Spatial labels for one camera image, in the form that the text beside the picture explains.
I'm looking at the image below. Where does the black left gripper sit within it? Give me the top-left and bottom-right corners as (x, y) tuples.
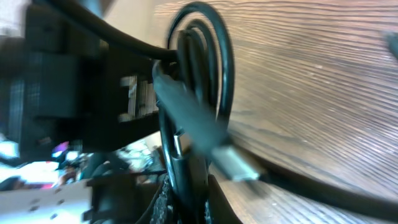
(18, 1), (175, 152)

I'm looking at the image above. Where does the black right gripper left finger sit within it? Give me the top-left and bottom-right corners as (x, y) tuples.
(149, 175), (174, 224)

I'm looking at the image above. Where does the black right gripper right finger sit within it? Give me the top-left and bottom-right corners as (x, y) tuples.
(204, 174), (242, 224)

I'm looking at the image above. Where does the black USB cable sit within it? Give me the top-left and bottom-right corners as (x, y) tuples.
(152, 1), (398, 224)

